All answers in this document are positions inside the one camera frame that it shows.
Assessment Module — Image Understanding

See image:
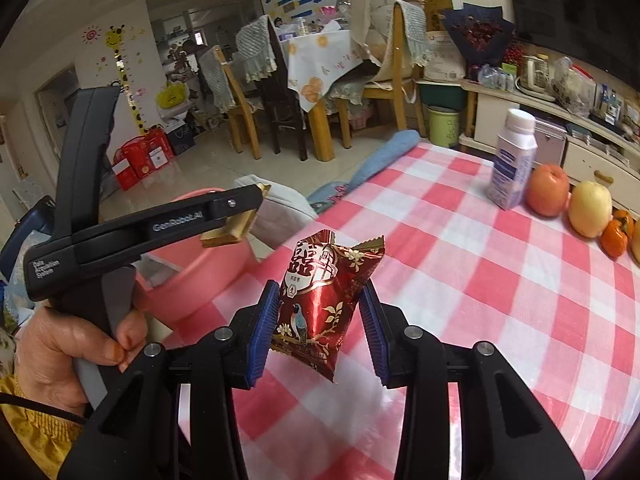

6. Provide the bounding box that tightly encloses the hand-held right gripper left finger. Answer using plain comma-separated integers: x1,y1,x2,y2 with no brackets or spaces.
57,280,281,480

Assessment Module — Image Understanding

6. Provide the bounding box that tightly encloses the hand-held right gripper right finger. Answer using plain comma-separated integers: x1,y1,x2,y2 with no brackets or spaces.
357,281,586,480

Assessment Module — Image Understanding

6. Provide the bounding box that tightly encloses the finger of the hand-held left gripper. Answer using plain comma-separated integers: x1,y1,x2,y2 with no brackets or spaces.
210,184,266,227

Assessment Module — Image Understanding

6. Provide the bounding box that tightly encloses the red gold patterned snack packet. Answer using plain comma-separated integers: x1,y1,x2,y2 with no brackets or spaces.
269,229,387,384

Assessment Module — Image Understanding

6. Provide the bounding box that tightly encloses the pink plastic bucket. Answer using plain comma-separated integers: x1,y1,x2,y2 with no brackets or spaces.
131,186,257,322

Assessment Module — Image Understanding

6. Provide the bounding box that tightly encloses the person's left forearm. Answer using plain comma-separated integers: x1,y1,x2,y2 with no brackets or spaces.
0,374,87,480

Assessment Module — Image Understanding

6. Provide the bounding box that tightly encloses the person's left hand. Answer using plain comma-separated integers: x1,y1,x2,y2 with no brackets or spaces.
14,305,149,425

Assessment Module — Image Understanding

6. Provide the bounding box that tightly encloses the grey cushion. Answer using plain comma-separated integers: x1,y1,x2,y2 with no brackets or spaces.
234,174,319,252

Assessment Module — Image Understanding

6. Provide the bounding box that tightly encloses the red gift box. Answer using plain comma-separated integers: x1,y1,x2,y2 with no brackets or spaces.
111,135,152,192
136,126,174,172

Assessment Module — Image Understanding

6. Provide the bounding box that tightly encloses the floral cushion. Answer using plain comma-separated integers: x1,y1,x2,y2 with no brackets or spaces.
306,181,352,214

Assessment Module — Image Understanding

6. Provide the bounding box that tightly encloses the pink checked tablecloth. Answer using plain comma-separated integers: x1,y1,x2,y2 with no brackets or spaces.
172,141,640,480

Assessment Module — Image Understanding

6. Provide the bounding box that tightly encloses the wooden dining table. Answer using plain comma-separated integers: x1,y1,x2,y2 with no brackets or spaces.
306,99,352,164

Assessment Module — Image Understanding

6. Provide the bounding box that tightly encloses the wooden chair knitted cover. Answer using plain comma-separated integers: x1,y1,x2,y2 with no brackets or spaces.
196,44,262,157

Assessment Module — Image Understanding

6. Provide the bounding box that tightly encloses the yellow plastic bag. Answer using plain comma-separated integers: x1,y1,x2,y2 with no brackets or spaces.
155,81,192,109

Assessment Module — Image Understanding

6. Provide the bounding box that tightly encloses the dark chair knitted cover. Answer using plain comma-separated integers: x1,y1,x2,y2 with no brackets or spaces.
234,14,309,162

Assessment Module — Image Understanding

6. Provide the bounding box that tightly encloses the blue cushion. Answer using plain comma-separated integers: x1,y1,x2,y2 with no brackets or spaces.
349,129,422,194

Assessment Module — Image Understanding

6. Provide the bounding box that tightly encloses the white orange print tablecloth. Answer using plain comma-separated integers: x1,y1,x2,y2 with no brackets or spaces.
284,29,367,113

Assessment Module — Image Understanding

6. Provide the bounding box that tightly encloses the white bottle blue label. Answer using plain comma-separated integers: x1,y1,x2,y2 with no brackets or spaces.
489,107,539,212

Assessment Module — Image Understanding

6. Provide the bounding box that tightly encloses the green plastic bin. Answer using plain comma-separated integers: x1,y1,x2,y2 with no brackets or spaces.
424,104,464,149

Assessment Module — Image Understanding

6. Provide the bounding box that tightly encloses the beige tote bag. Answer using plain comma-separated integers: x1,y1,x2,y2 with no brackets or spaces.
346,0,424,84

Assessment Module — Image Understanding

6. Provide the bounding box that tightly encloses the red apple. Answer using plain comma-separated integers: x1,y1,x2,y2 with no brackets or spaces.
524,161,572,218

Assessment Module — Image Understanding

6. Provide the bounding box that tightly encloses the wooden chair green cover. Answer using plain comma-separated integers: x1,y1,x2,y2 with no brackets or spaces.
361,0,432,149

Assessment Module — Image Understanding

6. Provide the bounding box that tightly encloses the large yellow apple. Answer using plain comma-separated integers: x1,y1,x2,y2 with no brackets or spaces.
566,180,614,239

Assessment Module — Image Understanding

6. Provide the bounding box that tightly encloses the white TV cabinet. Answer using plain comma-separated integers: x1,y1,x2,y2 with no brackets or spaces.
459,76,640,187

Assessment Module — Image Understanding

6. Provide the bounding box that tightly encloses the white rice sack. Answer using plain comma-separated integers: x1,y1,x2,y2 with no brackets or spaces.
424,29,469,82

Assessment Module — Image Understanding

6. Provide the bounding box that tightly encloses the orange persimmon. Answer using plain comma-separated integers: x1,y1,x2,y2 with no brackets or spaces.
599,208,637,261

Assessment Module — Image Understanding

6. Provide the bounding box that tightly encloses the silver box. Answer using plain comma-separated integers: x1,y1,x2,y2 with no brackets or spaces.
535,116,569,162

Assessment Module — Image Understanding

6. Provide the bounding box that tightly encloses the dark blue flower bouquet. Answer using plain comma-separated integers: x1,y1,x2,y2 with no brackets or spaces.
439,2,517,69

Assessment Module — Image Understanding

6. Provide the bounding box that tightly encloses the glass kettle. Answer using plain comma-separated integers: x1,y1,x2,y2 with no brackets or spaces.
519,51,557,97

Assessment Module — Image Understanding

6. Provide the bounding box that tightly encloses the clear plastic food bag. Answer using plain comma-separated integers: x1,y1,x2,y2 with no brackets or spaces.
551,56,597,117

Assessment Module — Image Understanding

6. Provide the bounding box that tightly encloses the black television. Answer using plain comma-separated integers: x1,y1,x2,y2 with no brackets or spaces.
509,0,640,69

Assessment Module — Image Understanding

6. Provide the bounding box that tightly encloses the black cable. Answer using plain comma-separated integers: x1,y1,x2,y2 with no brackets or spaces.
0,391,92,419

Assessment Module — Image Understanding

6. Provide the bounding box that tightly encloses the giraffe wall sticker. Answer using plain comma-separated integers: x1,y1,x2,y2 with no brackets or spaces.
101,21,152,137

